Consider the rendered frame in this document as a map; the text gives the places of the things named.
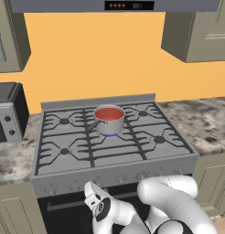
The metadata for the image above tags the olive wall cupboard with handle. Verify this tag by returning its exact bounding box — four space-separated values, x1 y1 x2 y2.
0 0 32 74

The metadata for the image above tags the grey oven door handle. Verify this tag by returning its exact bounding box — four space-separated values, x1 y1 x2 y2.
46 194 140 212

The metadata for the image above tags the olive base cupboard door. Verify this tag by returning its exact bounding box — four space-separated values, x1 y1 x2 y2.
191 151 225 218
0 181 48 234

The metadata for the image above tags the black oven door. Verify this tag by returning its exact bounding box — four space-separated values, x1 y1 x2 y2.
37 174 195 234

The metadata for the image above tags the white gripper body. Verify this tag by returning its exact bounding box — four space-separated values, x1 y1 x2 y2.
83 180 109 204

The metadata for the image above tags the black and grey toaster oven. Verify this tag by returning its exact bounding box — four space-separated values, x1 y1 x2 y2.
0 81 31 144

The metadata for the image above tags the grey gas stove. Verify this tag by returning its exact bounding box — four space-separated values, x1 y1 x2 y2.
29 93 200 199

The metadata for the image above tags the red marinara sauce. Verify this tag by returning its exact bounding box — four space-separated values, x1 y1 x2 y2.
95 107 124 121

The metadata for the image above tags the grey range hood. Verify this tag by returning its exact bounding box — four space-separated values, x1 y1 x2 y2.
8 0 221 14

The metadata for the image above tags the steel saucepan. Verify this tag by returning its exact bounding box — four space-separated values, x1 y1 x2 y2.
85 104 126 137

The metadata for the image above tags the silver cupboard handle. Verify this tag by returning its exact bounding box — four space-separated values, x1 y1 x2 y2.
0 20 7 63

